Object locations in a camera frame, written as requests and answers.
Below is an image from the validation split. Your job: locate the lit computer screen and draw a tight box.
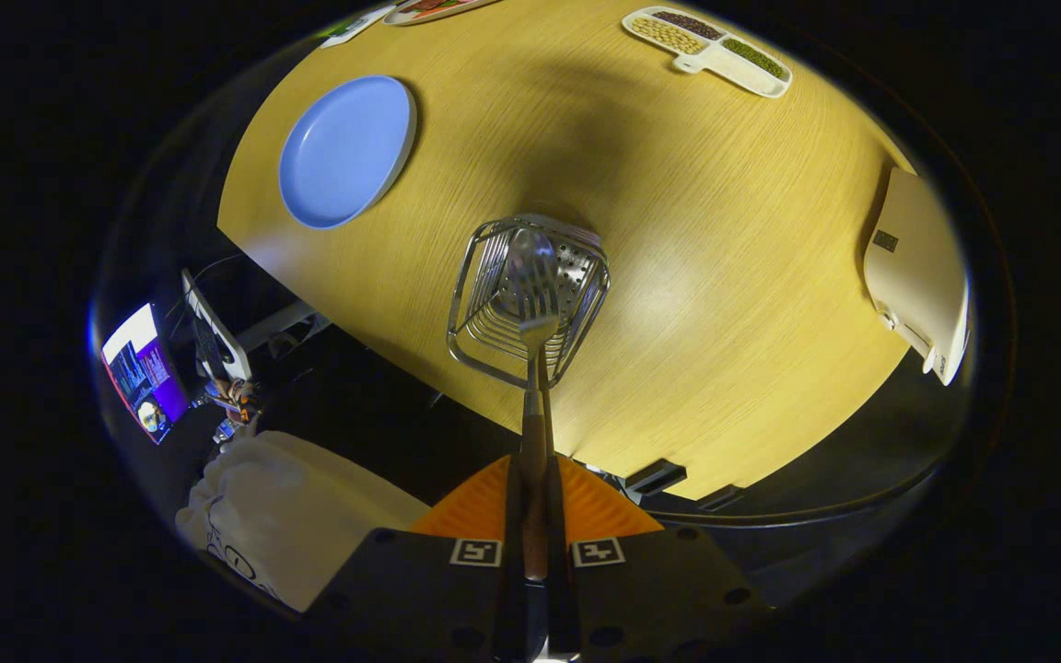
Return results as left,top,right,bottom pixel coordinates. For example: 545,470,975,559
99,304,189,445

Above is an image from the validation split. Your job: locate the white monitor frame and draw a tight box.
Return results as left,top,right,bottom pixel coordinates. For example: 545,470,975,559
182,269,253,380

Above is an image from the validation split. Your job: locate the cream toaster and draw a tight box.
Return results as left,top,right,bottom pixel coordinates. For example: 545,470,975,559
864,168,972,386

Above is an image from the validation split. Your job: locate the metal wire basket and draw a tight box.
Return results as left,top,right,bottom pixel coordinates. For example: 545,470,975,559
446,214,612,390

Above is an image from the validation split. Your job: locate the white square coaster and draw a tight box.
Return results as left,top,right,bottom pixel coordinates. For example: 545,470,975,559
319,5,398,49

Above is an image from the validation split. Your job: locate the metal fork with wooden handle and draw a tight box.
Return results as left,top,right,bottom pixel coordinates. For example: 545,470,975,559
496,267,566,583

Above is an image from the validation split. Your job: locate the grey metal bar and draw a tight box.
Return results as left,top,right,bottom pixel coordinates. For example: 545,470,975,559
236,299,329,355

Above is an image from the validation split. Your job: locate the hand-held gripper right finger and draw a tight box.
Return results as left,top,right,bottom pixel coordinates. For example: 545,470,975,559
547,453,776,663

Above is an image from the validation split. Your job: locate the plate of steak and vegetables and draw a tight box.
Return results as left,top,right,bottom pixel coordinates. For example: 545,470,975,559
383,0,504,26

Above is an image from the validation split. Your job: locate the white divided dish of beans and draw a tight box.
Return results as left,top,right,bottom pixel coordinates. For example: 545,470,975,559
622,6,793,99

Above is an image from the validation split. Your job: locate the blue plate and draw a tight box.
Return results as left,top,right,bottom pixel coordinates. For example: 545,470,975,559
278,75,419,230

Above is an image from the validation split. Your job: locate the white cloth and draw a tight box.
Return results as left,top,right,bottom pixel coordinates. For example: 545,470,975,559
176,431,432,613

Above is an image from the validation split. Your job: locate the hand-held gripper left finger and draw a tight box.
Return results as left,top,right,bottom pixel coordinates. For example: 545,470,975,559
305,453,524,663

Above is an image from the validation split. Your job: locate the metal spoon with wooden handle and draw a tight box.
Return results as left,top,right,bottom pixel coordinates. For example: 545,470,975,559
505,227,561,434

